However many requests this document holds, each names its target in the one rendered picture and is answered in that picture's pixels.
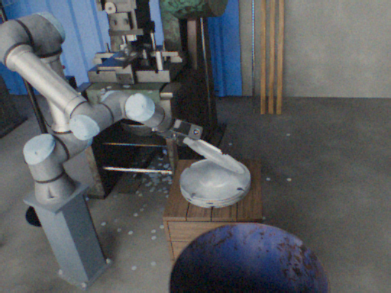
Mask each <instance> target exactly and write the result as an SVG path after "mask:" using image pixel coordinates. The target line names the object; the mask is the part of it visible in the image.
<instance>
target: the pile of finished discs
mask: <svg viewBox="0 0 391 293"><path fill-rule="evenodd" d="M241 165H242V166H243V167H244V169H245V170H246V172H245V173H236V172H233V171H231V170H230V169H226V168H225V167H223V166H220V165H219V164H217V163H214V162H212V161H211V160H210V159H203V160H200V161H198V162H197V163H193V164H192V166H190V168H186V169H185V170H184V171H183V173H182V175H181V177H180V180H179V182H180V188H181V191H182V195H183V196H184V198H185V199H186V200H187V201H189V202H191V203H193V204H194V205H196V206H201V207H204V208H211V207H212V206H214V208H222V207H225V206H229V205H232V204H234V203H236V202H239V201H240V200H241V199H242V198H244V197H245V195H247V193H248V192H249V190H250V173H249V171H248V169H247V167H246V166H244V165H243V164H242V163H241Z"/></svg>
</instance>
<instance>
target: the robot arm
mask: <svg viewBox="0 0 391 293"><path fill-rule="evenodd" d="M65 39H66V33H65V30H64V29H63V25H62V24H61V23H60V21H59V20H58V19H57V18H56V17H55V16H53V14H51V13H48V12H41V13H34V14H31V15H28V16H26V17H21V18H17V19H14V20H11V21H6V22H4V24H1V25H0V60H1V62H3V64H4V65H6V67H7V68H9V69H10V70H11V71H13V72H18V73H19V74H20V75H22V77H23V78H24V79H26V80H27V81H28V82H29V83H30V84H32V86H33V87H35V88H36V89H37V90H38V91H39V92H40V93H41V94H42V95H44V96H45V98H46V99H47V102H48V105H49V108H50V111H51V115H52V117H53V120H54V123H53V124H52V126H51V128H52V130H53V134H41V135H40V136H37V137H33V138H32V139H31V140H29V141H28V142H27V143H26V144H25V145H24V158H25V161H26V162H27V163H28V166H29V169H30V170H31V174H32V176H33V177H34V187H35V196H36V198H37V200H38V202H39V203H41V204H57V203H59V202H61V201H65V200H66V199H67V198H68V197H70V196H71V195H72V194H73V193H74V191H75V188H76V187H75V183H74V181H73V180H72V179H71V177H70V176H69V175H68V173H67V172H65V169H64V165H63V164H64V163H65V162H67V161H68V160H69V159H71V158H73V157H74V156H75V155H78V154H79V153H81V152H82V151H85V149H86V148H89V146H90V145H91V144H92V137H94V136H95V135H97V134H98V133H99V132H101V131H102V130H104V129H105V128H107V127H109V126H111V125H113V123H115V122H117V121H119V120H120V119H122V118H126V119H131V120H134V121H138V122H141V123H142V124H145V125H146V126H148V127H151V128H152V131H155V130H156V131H157V135H159V136H160V137H163V138H165V139H168V140H176V143H177V144H178V145H179V146H182V147H186V146H188V145H191V144H193V143H195V140H200V138H201V136H202V133H203V127H201V126H196V125H194V124H192V122H190V121H187V120H186V119H185V118H183V119H182V118H180V119H178V118H174V117H173V116H172V115H171V114H170V113H169V112H168V111H167V110H166V109H165V108H163V107H161V106H160V105H159V104H156V102H155V101H152V100H151V99H150V98H149V97H147V96H145V95H143V94H141V93H137V94H134V95H130V94H125V93H123V92H120V91H108V92H106V94H105V95H104V96H103V97H102V101H101V102H99V103H98V104H97V105H94V106H93V105H91V104H90V103H89V102H88V101H86V99H85V98H83V97H82V96H81V95H80V94H79V93H78V92H77V91H75V89H74V88H72V87H71V86H70V85H69V84H68V83H67V82H66V78H65V74H64V71H63V67H62V63H61V60H60V55H61V53H63V49H62V47H61V44H63V42H64V41H65ZM159 132H160V133H159ZM190 138H191V139H190Z"/></svg>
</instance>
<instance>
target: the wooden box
mask: <svg viewBox="0 0 391 293"><path fill-rule="evenodd" d="M200 160H202V159H200ZM200 160H198V159H179V162H178V166H177V168H176V172H175V174H174V179H173V183H172V185H171V189H170V193H169V195H168V199H167V203H166V206H165V209H164V211H163V216H162V218H163V228H164V231H165V234H166V241H167V248H168V251H169V255H170V259H171V266H172V264H173V263H174V262H175V258H176V257H177V256H178V255H179V252H181V251H182V248H184V247H185V246H186V245H187V244H188V243H189V241H192V239H194V238H196V237H197V236H198V235H200V234H202V233H204V232H206V231H207V230H211V229H212V228H215V227H220V226H222V225H226V224H236V223H257V222H258V223H261V224H262V223H263V215H262V183H261V167H260V159H240V161H239V159H235V160H236V161H237V162H238V163H242V164H243V165H244V166H246V167H247V169H248V171H249V173H250V190H249V192H248V193H247V195H245V197H244V198H242V199H241V200H240V201H239V202H236V203H234V204H232V205H229V206H225V207H222V208H214V206H212V207H211V208H204V207H201V206H196V205H194V204H193V203H191V202H189V201H187V200H186V199H185V198H184V196H183V195H182V191H181V188H180V182H179V180H180V177H181V175H182V173H183V171H184V170H185V169H186V168H190V166H192V164H193V163H197V162H198V161H200ZM211 218H212V219H211Z"/></svg>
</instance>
